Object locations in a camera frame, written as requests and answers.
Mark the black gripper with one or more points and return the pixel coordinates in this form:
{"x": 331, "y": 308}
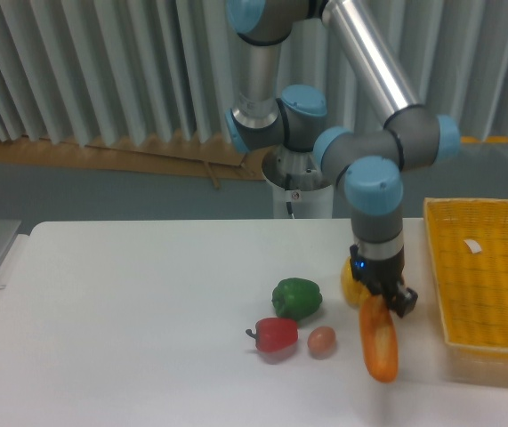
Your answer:
{"x": 385, "y": 277}

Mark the orange baguette bread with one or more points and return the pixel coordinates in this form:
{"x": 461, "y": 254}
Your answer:
{"x": 378, "y": 340}

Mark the yellow bell pepper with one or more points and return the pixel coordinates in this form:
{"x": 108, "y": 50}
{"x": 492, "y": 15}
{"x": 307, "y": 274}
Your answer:
{"x": 354, "y": 292}

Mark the brown egg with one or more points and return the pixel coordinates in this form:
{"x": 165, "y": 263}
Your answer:
{"x": 321, "y": 341}

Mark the green bell pepper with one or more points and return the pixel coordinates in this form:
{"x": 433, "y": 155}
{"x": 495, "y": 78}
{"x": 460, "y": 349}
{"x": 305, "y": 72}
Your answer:
{"x": 296, "y": 298}

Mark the red bell pepper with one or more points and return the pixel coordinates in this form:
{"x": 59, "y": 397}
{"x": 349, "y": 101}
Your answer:
{"x": 274, "y": 334}

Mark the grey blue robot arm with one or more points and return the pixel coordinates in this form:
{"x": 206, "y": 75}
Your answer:
{"x": 364, "y": 165}

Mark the yellow woven basket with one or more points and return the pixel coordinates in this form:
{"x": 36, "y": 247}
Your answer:
{"x": 471, "y": 289}

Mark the white paper label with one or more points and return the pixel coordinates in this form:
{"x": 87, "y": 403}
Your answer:
{"x": 473, "y": 245}

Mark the brown cardboard sheet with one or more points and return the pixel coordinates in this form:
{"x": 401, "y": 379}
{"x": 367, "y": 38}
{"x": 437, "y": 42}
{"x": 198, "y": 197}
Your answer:
{"x": 215, "y": 159}

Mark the grey pleated curtain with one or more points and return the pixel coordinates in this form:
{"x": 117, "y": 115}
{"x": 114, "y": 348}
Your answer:
{"x": 90, "y": 71}

